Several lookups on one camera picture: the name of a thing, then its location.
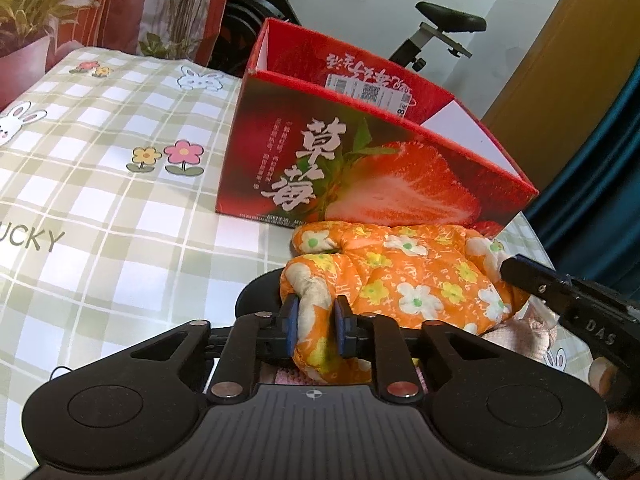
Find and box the dark blue curtain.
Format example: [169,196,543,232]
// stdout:
[520,55,640,308]

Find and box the person's right hand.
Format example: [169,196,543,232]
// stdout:
[589,360,640,443]

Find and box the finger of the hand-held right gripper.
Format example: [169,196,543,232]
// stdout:
[500,254,581,318]

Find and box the wooden door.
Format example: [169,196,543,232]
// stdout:
[479,0,637,183]

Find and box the plant print curtain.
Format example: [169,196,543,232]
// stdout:
[0,0,242,111]

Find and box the checked bunny print sheet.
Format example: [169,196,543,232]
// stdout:
[0,47,608,480]

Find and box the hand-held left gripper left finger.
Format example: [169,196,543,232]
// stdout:
[128,294,301,406]

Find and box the orange floral quilted cloth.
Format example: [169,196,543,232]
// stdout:
[279,220,532,383]

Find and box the pink plush toy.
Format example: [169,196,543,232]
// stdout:
[470,297,561,363]

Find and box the strawberry print cardboard box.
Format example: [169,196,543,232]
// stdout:
[215,17,540,238]

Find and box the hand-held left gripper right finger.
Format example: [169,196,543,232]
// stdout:
[334,295,501,406]

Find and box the exercise bike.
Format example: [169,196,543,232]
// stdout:
[220,0,488,77]

